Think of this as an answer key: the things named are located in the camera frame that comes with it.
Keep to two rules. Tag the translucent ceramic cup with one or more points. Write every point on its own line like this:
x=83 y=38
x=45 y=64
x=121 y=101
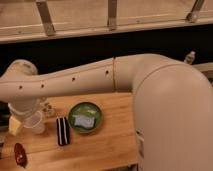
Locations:
x=35 y=123

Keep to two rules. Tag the black white striped block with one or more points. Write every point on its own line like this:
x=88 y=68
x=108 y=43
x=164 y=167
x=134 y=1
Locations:
x=63 y=131

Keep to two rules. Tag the middle metal rail bracket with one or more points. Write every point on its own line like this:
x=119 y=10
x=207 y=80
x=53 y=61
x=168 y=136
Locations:
x=112 y=14

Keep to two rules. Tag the metal rail bracket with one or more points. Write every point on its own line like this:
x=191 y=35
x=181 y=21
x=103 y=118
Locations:
x=112 y=14
x=45 y=16
x=193 y=15

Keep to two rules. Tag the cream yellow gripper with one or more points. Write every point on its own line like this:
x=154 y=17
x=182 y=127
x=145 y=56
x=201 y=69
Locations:
x=15 y=126

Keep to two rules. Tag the small clear plastic bottle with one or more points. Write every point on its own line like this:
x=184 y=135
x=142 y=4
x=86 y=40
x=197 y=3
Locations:
x=48 y=110

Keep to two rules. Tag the light blue sponge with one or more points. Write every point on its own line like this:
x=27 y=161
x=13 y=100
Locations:
x=84 y=121

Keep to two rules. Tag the green round bowl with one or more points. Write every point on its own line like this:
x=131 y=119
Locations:
x=88 y=109

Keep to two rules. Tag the dark red dried pepper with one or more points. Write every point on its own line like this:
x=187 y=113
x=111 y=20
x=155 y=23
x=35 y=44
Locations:
x=20 y=155

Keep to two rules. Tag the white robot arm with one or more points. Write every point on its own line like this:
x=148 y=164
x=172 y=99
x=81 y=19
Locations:
x=172 y=103

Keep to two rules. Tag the wooden cutting board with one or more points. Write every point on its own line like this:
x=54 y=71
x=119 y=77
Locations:
x=112 y=145

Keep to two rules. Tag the right metal rail bracket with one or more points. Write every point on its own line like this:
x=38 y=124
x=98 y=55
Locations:
x=193 y=15

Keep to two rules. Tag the left metal rail bracket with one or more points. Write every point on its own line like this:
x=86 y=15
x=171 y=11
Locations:
x=45 y=16

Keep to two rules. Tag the clear bottle in background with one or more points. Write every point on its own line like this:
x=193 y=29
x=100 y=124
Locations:
x=189 y=58

